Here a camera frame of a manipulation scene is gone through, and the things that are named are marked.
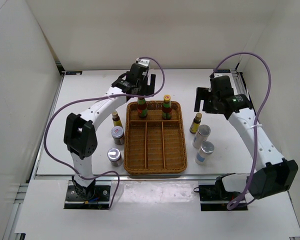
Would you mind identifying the tall chili sauce bottle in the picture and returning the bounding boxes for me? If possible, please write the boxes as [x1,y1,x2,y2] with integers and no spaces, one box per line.
[137,97,148,118]
[162,94,172,120]

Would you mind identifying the small yellow-label bottle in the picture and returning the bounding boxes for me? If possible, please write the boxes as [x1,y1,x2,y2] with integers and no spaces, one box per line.
[189,112,202,134]
[112,110,123,128]

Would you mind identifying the white silver-lid canister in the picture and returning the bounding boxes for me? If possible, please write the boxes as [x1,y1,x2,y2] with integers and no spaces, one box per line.
[195,141,215,165]
[192,124,211,149]

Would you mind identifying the dark glass jar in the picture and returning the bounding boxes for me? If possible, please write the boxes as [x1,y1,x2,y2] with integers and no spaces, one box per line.
[107,148,124,167]
[111,126,125,145]

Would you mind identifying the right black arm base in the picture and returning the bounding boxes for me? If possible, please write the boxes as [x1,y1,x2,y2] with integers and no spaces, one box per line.
[193,184,240,212]

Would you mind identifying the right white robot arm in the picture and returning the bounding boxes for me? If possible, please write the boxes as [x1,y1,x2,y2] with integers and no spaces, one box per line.
[194,75,299,200]

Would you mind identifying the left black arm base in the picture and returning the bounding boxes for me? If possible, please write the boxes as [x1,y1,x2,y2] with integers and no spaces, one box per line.
[63,182,111,210]

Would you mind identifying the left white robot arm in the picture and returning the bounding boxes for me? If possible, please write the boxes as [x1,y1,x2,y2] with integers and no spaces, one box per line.
[63,58,156,200]

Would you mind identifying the right black corner label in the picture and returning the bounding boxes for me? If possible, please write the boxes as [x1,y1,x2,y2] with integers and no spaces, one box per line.
[213,69,231,74]

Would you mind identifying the black corner label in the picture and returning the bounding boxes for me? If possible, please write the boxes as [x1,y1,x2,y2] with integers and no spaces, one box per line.
[65,71,83,76]
[213,69,231,74]

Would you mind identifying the brown wicker divided basket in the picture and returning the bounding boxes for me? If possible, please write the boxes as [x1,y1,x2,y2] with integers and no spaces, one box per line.
[123,100,188,175]

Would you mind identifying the left black corner label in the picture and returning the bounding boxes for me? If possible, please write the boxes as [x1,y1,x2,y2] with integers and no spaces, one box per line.
[65,71,83,76]

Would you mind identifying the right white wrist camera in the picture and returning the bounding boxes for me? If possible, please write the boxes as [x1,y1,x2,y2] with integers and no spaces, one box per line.
[209,73,223,79]

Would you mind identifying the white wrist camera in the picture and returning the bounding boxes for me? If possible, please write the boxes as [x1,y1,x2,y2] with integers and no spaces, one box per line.
[136,58,150,68]
[209,73,223,79]

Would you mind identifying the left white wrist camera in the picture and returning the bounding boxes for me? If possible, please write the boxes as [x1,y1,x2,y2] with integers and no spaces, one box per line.
[136,58,150,68]

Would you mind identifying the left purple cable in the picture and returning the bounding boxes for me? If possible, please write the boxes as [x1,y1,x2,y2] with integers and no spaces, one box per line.
[44,56,165,209]

